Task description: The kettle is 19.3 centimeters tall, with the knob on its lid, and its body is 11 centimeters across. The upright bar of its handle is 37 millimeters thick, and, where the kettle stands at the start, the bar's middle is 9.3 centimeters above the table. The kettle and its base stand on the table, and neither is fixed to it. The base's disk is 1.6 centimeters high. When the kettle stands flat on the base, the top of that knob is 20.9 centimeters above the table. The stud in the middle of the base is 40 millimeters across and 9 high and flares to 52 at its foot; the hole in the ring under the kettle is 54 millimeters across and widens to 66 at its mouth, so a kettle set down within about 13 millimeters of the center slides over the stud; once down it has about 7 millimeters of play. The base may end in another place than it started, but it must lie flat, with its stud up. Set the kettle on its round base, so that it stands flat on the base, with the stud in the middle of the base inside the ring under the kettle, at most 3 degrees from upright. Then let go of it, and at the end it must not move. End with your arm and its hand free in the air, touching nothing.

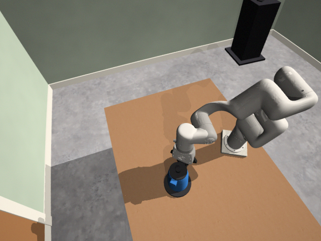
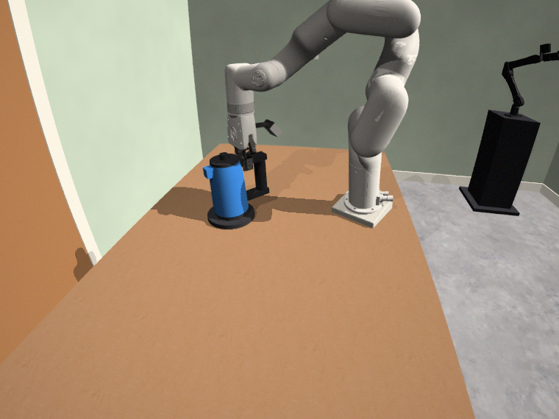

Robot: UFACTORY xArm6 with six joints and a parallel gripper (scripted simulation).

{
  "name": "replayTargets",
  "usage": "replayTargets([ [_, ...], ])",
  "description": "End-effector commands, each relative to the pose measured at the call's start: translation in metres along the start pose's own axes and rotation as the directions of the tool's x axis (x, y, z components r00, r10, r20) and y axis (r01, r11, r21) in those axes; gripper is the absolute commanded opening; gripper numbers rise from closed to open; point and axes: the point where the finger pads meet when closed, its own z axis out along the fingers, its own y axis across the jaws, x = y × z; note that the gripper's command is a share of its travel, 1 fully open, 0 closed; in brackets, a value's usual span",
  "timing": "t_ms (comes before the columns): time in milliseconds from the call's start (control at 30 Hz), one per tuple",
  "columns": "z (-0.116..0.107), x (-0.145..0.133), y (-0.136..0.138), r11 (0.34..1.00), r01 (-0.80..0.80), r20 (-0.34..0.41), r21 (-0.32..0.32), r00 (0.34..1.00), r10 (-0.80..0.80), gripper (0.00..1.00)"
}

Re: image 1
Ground blue kettle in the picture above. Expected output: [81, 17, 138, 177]
[168, 161, 188, 192]

